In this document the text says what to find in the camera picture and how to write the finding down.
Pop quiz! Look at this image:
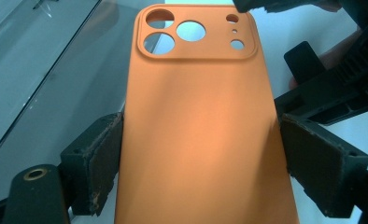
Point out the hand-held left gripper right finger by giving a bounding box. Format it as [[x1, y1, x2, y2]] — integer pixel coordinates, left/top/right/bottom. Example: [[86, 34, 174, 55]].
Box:
[[279, 113, 368, 218]]

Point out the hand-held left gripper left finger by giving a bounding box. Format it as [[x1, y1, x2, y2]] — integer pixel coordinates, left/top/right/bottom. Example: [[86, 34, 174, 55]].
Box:
[[60, 111, 124, 217]]

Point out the grey translucent plastic box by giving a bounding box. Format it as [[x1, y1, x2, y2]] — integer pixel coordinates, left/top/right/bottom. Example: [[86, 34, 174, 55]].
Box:
[[0, 0, 165, 207]]

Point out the orange phone case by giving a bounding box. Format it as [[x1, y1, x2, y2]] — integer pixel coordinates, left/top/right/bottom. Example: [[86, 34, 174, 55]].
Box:
[[114, 3, 300, 224]]

